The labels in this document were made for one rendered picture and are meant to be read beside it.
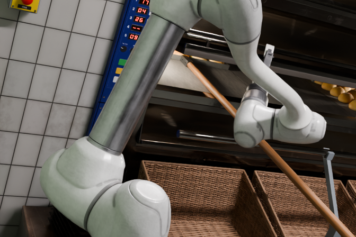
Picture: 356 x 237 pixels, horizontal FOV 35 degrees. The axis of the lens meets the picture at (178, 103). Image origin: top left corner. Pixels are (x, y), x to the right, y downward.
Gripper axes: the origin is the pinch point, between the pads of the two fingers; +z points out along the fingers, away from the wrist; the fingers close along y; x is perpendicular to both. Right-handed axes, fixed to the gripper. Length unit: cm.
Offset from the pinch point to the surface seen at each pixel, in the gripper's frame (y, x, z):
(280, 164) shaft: 17.7, 16.7, -30.4
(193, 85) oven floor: 44, -22, 21
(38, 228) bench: 72, -62, -56
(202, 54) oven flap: 9.9, -22.7, 3.8
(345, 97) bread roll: 70, 59, 78
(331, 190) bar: 44, 46, -12
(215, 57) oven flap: 11.5, -17.2, 6.5
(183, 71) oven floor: 51, -29, 35
